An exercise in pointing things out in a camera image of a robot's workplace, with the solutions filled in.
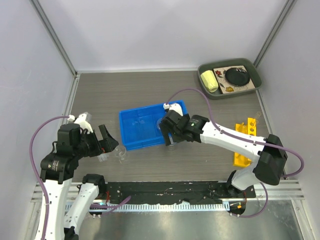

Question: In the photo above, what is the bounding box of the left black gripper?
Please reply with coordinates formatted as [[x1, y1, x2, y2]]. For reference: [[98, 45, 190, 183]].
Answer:
[[74, 123, 118, 158]]

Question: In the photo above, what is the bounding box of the clear glass flask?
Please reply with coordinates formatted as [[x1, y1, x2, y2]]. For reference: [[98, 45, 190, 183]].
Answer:
[[156, 118, 164, 131]]

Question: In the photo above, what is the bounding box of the small clear glass beaker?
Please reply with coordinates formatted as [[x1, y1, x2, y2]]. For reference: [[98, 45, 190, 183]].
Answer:
[[168, 135, 177, 151]]

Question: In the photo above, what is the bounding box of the blue divided plastic bin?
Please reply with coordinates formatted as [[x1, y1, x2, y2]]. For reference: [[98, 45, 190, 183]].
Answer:
[[118, 99, 194, 151]]

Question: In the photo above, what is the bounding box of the yellow test tube rack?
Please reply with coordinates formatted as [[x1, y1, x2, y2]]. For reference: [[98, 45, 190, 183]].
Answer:
[[233, 117, 257, 168]]

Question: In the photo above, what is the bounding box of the clear glass test tube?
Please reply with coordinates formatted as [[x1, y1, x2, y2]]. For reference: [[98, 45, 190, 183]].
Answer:
[[252, 111, 262, 126]]

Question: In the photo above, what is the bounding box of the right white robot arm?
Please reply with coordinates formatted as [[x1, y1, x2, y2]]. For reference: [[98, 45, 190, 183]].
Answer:
[[159, 110, 288, 198]]

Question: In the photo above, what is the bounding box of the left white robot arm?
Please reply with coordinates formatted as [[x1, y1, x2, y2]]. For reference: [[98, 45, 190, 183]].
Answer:
[[35, 123, 119, 240]]

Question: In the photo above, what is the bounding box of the pale yellow cup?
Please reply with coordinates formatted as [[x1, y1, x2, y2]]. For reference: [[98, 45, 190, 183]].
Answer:
[[200, 70, 219, 93]]

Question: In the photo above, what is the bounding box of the grey plastic tray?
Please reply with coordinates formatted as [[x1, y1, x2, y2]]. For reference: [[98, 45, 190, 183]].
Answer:
[[197, 58, 262, 100]]

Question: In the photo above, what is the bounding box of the floral patterned card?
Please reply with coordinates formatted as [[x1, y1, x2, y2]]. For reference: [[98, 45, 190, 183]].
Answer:
[[212, 65, 255, 95]]

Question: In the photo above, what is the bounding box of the black round pouch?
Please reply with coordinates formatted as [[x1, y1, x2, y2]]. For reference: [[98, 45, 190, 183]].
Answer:
[[224, 67, 250, 87]]

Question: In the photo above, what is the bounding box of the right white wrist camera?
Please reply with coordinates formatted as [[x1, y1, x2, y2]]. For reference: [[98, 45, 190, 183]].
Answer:
[[163, 103, 183, 116]]

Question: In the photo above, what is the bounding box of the slotted cable duct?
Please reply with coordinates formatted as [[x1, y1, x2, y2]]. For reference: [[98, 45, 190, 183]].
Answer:
[[62, 201, 230, 213]]

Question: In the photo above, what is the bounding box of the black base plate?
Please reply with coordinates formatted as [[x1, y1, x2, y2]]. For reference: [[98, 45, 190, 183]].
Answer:
[[97, 181, 256, 205]]

